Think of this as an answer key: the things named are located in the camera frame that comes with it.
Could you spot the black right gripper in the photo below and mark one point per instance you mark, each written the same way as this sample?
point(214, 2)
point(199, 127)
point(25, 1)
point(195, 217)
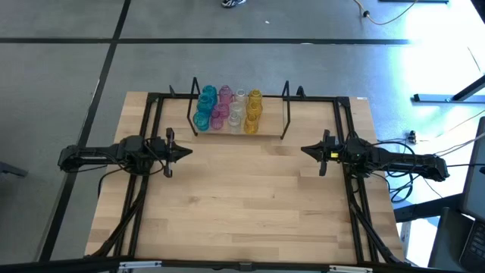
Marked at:
point(326, 151)

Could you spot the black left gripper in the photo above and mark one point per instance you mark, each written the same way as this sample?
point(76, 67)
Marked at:
point(169, 151)

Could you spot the blue plastic cups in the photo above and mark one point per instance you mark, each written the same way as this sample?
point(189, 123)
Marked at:
point(201, 120)

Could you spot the small pink curvy bud vase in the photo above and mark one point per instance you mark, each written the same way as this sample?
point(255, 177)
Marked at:
point(216, 122)

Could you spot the teal embossed narrow-neck vase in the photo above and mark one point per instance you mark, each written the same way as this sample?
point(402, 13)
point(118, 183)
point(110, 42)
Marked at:
point(205, 103)

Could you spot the pink plastic cups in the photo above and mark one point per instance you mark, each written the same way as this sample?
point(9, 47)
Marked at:
point(221, 110)

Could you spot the clear ribbed narrow-neck vase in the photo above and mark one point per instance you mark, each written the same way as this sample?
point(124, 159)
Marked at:
point(234, 120)

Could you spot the teal glass vase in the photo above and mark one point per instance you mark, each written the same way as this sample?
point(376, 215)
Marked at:
point(209, 92)

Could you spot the yellow embossed glass vase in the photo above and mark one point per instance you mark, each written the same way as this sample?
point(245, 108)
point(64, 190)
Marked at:
point(251, 123)

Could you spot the clear glass vase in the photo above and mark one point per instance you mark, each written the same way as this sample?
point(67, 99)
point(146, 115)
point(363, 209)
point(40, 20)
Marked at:
point(236, 108)

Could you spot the tall pink ribbed bottle vase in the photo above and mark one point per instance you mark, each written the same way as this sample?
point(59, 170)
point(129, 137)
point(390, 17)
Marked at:
point(226, 93)

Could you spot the clear ribbed round jar vase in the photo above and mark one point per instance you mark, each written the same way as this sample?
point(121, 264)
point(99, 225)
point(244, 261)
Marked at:
point(240, 94)

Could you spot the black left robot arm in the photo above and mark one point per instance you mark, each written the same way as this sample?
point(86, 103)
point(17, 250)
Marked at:
point(87, 157)

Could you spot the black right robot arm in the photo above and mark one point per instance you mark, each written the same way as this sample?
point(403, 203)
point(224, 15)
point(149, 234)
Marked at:
point(409, 165)

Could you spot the black table clamp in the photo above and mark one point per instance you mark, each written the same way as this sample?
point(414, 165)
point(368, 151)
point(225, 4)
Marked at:
point(300, 91)
point(172, 91)

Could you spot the small power adapter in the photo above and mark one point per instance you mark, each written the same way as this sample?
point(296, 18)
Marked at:
point(412, 135)

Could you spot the dark grey desk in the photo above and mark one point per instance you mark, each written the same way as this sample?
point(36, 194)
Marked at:
point(447, 235)

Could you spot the person's shoe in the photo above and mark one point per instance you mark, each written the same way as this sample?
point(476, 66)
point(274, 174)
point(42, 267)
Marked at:
point(233, 3)

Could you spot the black computer monitor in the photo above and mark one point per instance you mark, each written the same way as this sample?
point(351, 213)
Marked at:
point(475, 178)

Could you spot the grey stand foot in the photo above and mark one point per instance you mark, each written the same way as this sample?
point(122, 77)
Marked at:
point(13, 169)

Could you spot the black keyboard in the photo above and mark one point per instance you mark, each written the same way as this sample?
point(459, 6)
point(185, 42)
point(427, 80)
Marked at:
point(477, 246)

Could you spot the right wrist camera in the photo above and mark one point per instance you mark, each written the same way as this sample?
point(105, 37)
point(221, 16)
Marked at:
point(357, 148)

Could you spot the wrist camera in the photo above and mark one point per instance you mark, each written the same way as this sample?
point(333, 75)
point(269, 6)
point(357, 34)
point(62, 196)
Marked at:
point(357, 148)
point(133, 144)

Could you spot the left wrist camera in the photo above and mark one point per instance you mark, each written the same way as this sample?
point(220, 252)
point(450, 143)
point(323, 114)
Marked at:
point(133, 144)

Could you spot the wooden shelf with black frame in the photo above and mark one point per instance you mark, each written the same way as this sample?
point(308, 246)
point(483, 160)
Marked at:
point(271, 117)

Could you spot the black aluminium rig frame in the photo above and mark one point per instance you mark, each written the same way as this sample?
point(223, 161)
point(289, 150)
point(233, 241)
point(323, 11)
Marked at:
point(182, 96)

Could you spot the silver aluminium bracket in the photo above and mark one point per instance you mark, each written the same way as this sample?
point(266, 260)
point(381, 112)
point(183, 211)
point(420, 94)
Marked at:
point(350, 269)
point(140, 264)

